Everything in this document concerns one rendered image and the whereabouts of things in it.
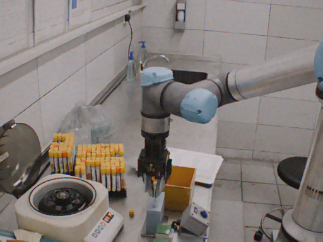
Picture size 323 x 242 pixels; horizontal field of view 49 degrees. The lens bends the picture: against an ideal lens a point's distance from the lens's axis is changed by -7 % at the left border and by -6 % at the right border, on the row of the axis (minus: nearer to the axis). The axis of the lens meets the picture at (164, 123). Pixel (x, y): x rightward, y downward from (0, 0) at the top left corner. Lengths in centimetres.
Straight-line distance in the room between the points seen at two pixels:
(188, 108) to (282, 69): 22
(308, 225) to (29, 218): 71
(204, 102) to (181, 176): 55
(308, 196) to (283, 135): 272
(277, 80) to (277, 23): 233
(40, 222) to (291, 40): 258
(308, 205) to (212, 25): 252
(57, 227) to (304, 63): 72
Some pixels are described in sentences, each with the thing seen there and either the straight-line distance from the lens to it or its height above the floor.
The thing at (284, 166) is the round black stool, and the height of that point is 65.
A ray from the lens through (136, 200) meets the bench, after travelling 129.
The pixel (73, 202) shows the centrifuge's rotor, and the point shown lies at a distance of 111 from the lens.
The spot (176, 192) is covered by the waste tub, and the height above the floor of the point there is 95.
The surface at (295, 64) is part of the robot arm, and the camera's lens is 80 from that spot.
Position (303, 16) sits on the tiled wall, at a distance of 317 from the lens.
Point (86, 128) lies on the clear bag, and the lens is 153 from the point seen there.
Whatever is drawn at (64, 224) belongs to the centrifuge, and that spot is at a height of 99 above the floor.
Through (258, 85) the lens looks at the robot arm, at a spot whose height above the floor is 138.
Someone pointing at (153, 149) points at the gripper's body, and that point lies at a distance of 94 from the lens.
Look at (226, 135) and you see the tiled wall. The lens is 339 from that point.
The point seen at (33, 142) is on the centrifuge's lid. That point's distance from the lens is 123.
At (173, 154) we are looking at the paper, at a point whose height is 89.
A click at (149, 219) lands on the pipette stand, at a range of 110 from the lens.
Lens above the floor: 161
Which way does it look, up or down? 23 degrees down
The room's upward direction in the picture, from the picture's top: 2 degrees clockwise
